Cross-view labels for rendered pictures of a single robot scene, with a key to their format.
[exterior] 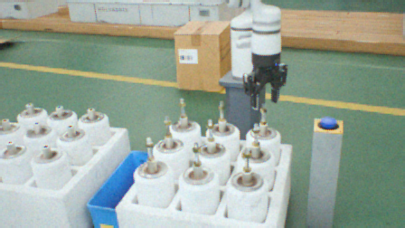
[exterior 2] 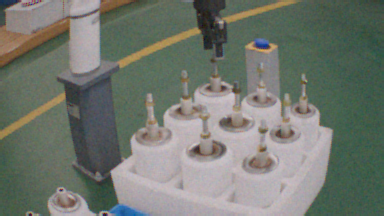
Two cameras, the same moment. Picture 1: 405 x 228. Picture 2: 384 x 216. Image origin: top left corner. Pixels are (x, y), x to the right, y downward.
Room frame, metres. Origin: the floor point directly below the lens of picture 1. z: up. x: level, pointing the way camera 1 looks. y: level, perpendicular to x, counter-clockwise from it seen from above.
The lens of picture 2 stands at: (0.72, 0.95, 0.77)
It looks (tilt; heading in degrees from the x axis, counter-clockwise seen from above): 26 degrees down; 286
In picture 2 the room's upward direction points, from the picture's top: 4 degrees counter-clockwise
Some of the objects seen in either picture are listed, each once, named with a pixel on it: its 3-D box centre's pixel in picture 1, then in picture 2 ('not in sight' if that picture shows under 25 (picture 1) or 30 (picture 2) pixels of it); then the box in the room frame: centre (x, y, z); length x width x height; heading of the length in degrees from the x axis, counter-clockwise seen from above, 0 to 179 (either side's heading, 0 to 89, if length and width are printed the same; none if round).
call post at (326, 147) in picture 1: (323, 177); (264, 102); (0.88, -0.32, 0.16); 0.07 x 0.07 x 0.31; 72
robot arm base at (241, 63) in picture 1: (244, 52); (84, 41); (1.31, -0.16, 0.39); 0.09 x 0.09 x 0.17; 64
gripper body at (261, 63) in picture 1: (266, 65); (210, 10); (0.98, -0.17, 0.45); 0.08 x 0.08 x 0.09
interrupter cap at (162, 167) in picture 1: (153, 169); (261, 163); (0.83, 0.13, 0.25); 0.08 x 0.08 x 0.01
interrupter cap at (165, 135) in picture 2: (183, 126); (153, 136); (1.05, 0.06, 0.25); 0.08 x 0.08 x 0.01
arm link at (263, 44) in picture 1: (261, 37); not in sight; (0.99, -0.16, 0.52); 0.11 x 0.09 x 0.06; 32
